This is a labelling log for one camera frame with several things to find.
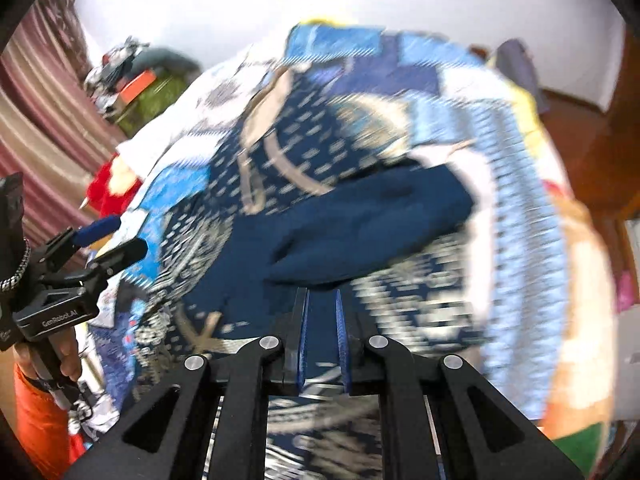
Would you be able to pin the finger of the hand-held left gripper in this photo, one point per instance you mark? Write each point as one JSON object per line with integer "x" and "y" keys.
{"x": 100, "y": 228}
{"x": 120, "y": 255}

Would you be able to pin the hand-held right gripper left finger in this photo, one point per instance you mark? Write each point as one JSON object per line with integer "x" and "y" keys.
{"x": 303, "y": 340}

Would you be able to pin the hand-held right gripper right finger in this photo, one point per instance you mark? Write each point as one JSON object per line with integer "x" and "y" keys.
{"x": 341, "y": 340}

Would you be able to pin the navy patterned garment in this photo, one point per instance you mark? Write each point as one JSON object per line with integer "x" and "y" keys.
{"x": 350, "y": 220}

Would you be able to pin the person's left forearm orange sleeve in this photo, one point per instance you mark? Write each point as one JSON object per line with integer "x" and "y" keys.
{"x": 37, "y": 420}

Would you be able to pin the person's left hand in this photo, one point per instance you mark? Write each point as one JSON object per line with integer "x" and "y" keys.
{"x": 67, "y": 357}

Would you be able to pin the red and white cloth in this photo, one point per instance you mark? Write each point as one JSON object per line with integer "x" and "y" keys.
{"x": 107, "y": 185}

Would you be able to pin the striped maroon curtain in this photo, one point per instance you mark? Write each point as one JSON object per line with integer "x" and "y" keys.
{"x": 40, "y": 110}

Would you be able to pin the orange box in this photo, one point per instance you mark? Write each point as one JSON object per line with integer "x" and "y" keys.
{"x": 137, "y": 87}

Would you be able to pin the silver patterned pile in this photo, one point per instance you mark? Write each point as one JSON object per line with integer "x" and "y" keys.
{"x": 110, "y": 72}

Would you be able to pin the blue patchwork bed sheet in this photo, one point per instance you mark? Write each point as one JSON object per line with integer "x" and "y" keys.
{"x": 500, "y": 110}

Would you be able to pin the grey purple cloth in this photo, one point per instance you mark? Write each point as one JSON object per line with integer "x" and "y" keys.
{"x": 520, "y": 70}

